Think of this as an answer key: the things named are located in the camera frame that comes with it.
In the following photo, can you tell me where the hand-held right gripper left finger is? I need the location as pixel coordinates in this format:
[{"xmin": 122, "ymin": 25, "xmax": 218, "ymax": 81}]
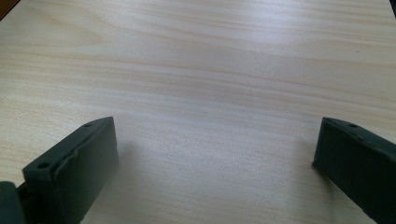
[{"xmin": 21, "ymin": 116, "xmax": 120, "ymax": 224}]

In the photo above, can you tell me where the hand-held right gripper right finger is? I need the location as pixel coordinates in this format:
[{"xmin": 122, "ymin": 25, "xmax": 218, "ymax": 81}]
[{"xmin": 312, "ymin": 117, "xmax": 396, "ymax": 224}]

